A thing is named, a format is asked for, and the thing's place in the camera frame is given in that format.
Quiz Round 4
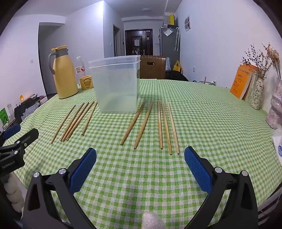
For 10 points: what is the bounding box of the person's left hand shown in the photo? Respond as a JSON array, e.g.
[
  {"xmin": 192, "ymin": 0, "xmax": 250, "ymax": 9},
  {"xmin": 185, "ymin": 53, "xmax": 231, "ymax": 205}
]
[{"xmin": 4, "ymin": 176, "xmax": 25, "ymax": 213}]

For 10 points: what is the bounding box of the person's right hand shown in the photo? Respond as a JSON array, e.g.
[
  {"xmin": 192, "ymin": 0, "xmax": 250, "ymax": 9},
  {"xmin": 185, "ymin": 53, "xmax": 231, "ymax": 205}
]
[{"xmin": 142, "ymin": 212, "xmax": 166, "ymax": 229}]

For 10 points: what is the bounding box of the thin wooden chopstick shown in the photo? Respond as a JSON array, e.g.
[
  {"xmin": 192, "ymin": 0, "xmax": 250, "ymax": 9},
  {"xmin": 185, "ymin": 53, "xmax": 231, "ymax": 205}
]
[
  {"xmin": 63, "ymin": 102, "xmax": 90, "ymax": 142},
  {"xmin": 81, "ymin": 102, "xmax": 98, "ymax": 136},
  {"xmin": 162, "ymin": 102, "xmax": 173, "ymax": 155},
  {"xmin": 51, "ymin": 105, "xmax": 76, "ymax": 144},
  {"xmin": 66, "ymin": 101, "xmax": 95, "ymax": 141},
  {"xmin": 158, "ymin": 100, "xmax": 163, "ymax": 150},
  {"xmin": 167, "ymin": 102, "xmax": 180, "ymax": 154},
  {"xmin": 60, "ymin": 103, "xmax": 85, "ymax": 141}
]

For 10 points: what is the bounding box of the pink patterned vase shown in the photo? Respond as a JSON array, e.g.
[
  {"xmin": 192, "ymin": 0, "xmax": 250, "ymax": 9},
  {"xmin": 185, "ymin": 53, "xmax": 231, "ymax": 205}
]
[{"xmin": 265, "ymin": 77, "xmax": 282, "ymax": 129}]

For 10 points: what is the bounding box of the clothes rack with clothes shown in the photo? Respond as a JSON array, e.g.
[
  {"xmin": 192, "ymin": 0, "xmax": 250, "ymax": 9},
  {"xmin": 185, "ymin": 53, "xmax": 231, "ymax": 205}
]
[{"xmin": 14, "ymin": 94, "xmax": 47, "ymax": 124}]

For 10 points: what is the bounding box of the yellow bear mug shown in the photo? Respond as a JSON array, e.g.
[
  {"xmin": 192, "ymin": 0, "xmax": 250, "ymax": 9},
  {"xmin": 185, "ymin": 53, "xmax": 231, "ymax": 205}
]
[{"xmin": 80, "ymin": 76, "xmax": 94, "ymax": 90}]

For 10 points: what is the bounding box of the dark entrance door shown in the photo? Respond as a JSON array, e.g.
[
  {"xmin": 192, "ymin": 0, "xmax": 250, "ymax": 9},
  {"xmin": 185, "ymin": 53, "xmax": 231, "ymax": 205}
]
[{"xmin": 125, "ymin": 29, "xmax": 153, "ymax": 56}]

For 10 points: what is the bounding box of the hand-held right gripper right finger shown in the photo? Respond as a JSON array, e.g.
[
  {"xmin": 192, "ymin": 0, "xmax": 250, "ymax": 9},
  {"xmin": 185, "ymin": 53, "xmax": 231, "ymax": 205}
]
[{"xmin": 184, "ymin": 146, "xmax": 258, "ymax": 229}]

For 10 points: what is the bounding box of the clear plastic container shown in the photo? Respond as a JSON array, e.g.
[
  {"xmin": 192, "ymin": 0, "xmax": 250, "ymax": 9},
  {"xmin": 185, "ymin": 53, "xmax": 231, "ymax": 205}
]
[{"xmin": 88, "ymin": 55, "xmax": 141, "ymax": 114}]

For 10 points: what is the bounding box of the orange book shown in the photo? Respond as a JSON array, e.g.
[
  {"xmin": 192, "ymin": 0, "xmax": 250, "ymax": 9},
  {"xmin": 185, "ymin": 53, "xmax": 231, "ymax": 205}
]
[{"xmin": 230, "ymin": 65, "xmax": 254, "ymax": 98}]

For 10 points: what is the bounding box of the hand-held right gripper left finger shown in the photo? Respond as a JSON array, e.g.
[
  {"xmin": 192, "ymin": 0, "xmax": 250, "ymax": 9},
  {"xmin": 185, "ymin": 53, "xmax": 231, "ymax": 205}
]
[{"xmin": 22, "ymin": 147, "xmax": 97, "ymax": 229}]

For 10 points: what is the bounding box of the clear plastic bottle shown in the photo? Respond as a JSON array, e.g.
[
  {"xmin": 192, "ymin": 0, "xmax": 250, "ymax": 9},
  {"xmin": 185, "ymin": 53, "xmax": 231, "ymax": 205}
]
[{"xmin": 75, "ymin": 57, "xmax": 86, "ymax": 86}]

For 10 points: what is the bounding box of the yellow thermos jug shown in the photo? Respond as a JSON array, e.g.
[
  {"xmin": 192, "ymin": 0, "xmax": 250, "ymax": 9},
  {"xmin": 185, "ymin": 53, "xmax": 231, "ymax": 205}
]
[{"xmin": 48, "ymin": 45, "xmax": 79, "ymax": 99}]

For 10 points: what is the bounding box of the dried flower bunch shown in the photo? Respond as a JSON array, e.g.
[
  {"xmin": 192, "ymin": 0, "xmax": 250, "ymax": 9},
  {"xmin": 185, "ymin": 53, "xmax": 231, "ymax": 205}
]
[{"xmin": 243, "ymin": 43, "xmax": 282, "ymax": 80}]

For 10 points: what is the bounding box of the white plastic bag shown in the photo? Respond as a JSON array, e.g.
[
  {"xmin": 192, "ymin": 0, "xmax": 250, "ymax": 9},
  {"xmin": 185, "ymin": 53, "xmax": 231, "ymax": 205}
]
[{"xmin": 272, "ymin": 134, "xmax": 282, "ymax": 166}]

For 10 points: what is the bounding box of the white folded umbrella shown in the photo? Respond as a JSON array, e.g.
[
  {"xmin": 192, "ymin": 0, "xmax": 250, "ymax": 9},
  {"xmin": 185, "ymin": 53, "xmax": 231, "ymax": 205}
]
[{"xmin": 175, "ymin": 27, "xmax": 181, "ymax": 51}]

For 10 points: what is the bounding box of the dark cloth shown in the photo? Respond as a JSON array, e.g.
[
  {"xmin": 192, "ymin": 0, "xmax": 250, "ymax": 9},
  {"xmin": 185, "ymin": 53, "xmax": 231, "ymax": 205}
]
[{"xmin": 165, "ymin": 70, "xmax": 190, "ymax": 82}]

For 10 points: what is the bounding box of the brown wooden chair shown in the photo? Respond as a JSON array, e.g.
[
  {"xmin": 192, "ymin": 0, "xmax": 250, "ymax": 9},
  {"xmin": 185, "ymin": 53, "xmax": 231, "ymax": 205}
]
[{"xmin": 140, "ymin": 56, "xmax": 167, "ymax": 80}]

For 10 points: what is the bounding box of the green checkered tablecloth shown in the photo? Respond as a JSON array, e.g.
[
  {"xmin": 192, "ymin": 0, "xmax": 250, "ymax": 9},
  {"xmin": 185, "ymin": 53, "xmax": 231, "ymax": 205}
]
[{"xmin": 21, "ymin": 78, "xmax": 276, "ymax": 229}]

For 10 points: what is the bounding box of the floral ceramic vase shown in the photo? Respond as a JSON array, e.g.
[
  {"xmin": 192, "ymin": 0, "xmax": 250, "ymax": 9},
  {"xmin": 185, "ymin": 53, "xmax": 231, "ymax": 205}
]
[{"xmin": 250, "ymin": 79, "xmax": 265, "ymax": 110}]

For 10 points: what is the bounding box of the thick wooden chopstick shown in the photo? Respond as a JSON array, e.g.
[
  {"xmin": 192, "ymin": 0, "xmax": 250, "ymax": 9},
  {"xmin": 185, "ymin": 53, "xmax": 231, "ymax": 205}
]
[
  {"xmin": 134, "ymin": 101, "xmax": 154, "ymax": 149},
  {"xmin": 120, "ymin": 100, "xmax": 147, "ymax": 146}
]

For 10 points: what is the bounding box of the grey refrigerator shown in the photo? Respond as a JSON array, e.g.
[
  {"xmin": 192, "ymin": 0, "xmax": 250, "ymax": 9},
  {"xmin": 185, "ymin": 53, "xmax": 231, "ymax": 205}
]
[{"xmin": 159, "ymin": 26, "xmax": 180, "ymax": 71}]

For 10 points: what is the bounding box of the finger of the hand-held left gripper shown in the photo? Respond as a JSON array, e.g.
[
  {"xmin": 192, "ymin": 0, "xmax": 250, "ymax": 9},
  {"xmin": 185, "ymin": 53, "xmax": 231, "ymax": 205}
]
[
  {"xmin": 2, "ymin": 124, "xmax": 21, "ymax": 140},
  {"xmin": 13, "ymin": 128, "xmax": 39, "ymax": 151}
]

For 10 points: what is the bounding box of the pale leaning book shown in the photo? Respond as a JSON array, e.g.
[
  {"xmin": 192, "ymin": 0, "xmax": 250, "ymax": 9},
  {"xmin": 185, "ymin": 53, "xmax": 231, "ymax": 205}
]
[{"xmin": 241, "ymin": 70, "xmax": 259, "ymax": 102}]

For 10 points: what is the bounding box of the green sign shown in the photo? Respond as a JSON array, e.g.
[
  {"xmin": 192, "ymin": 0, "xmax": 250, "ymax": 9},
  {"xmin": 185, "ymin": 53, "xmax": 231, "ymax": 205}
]
[{"xmin": 0, "ymin": 108, "xmax": 10, "ymax": 128}]

